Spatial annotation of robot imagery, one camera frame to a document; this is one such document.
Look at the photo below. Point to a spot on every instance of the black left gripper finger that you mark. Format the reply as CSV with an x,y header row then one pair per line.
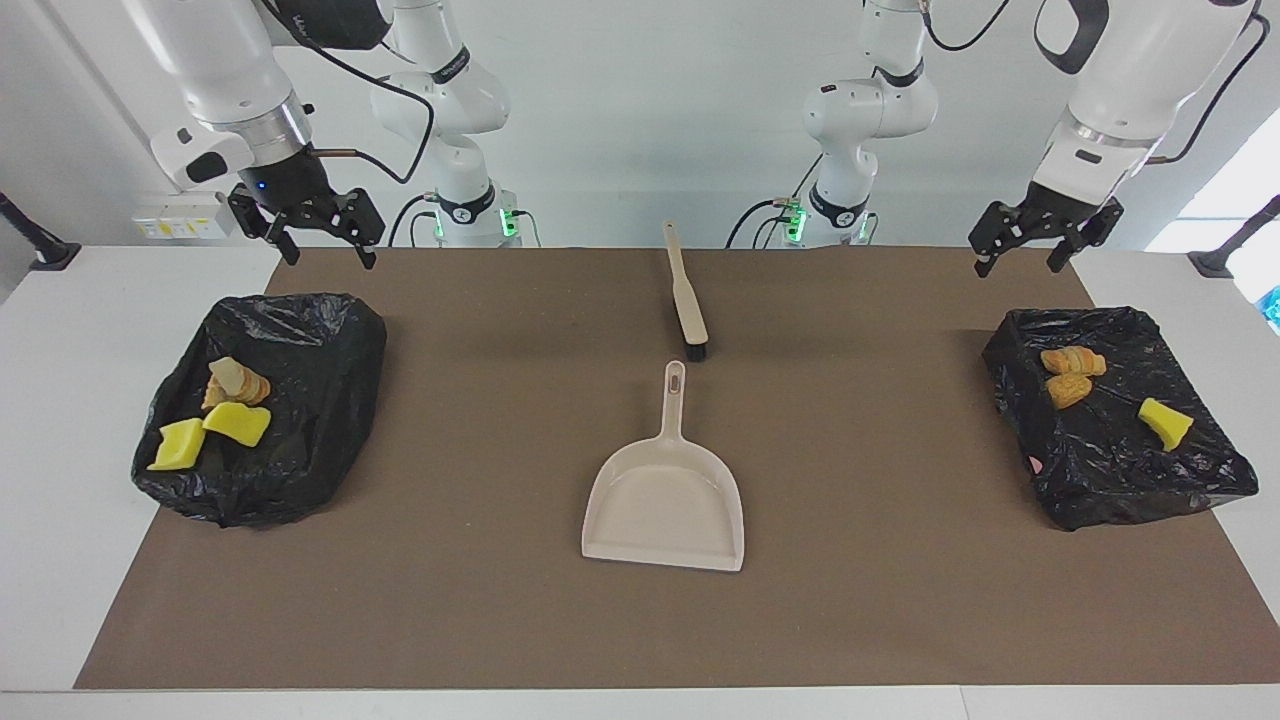
x,y
1000,228
1098,222

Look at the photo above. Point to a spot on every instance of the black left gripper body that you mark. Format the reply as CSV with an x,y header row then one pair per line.
x,y
1058,210

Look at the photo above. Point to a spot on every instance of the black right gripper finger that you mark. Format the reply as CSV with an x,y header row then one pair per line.
x,y
362,215
250,212

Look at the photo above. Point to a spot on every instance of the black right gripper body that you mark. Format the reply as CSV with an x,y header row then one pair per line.
x,y
295,185

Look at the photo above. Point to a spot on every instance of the pale beige bread chunk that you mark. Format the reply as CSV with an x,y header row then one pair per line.
x,y
1072,361
226,374

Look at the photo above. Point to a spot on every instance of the brown nugget toy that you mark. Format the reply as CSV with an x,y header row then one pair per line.
x,y
1068,392

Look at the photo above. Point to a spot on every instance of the orange striped bread toy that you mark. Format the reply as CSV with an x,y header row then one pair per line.
x,y
255,388

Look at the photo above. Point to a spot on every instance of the small yellow sponge piece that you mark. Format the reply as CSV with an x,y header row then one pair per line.
x,y
1165,423

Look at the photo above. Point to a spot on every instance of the yellow and green sponge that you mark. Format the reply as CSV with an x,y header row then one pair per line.
x,y
177,446

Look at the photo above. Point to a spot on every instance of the beige brush with black bristles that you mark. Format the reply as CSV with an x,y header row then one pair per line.
x,y
688,310

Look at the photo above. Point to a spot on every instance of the beige plastic dustpan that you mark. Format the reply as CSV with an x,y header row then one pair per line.
x,y
665,510

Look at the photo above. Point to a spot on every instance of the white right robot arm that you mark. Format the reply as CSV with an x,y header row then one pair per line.
x,y
445,100

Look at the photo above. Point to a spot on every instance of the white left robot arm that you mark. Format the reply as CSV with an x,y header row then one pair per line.
x,y
870,110

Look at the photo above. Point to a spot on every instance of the black bag lined bin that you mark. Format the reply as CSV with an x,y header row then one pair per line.
x,y
300,400
1110,470

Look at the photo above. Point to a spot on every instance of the black clamp stand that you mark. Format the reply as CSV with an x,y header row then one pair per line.
x,y
1215,262
45,252

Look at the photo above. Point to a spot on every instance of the blue object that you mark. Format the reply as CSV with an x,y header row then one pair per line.
x,y
1273,310

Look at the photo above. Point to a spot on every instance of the brown table mat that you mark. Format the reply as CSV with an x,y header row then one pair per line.
x,y
640,640

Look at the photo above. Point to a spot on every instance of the white wall socket box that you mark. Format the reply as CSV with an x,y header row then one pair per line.
x,y
180,220

